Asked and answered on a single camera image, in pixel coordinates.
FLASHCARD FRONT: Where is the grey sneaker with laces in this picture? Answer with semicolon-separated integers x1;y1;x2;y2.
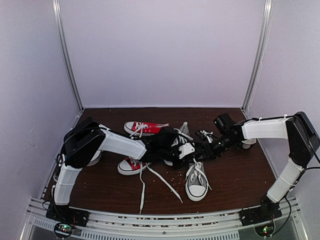
163;121;195;167

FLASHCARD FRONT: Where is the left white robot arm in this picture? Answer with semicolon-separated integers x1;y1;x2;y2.
51;117;196;222

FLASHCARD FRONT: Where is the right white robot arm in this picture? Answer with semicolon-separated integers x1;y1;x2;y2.
195;111;320;221

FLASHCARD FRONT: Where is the back red sneaker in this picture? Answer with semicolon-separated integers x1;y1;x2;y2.
123;121;170;137

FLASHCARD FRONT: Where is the white fluted bowl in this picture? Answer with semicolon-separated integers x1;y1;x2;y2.
86;150;102;167

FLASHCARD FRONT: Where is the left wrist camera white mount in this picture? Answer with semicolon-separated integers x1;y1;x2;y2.
178;142;195;159

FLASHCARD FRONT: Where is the front aluminium rail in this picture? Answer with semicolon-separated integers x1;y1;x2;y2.
17;197;310;240

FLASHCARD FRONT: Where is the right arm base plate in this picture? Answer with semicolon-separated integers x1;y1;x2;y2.
239;206;282;227

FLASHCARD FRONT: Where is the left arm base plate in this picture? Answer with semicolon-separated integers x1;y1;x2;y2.
45;207;90;227

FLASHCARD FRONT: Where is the right aluminium frame post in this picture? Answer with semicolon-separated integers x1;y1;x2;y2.
241;0;274;115

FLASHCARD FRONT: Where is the aluminium frame post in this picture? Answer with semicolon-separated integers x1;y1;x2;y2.
52;0;84;112
241;0;274;115

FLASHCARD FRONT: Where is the left aluminium frame post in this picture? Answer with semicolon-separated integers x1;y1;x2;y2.
52;0;84;112

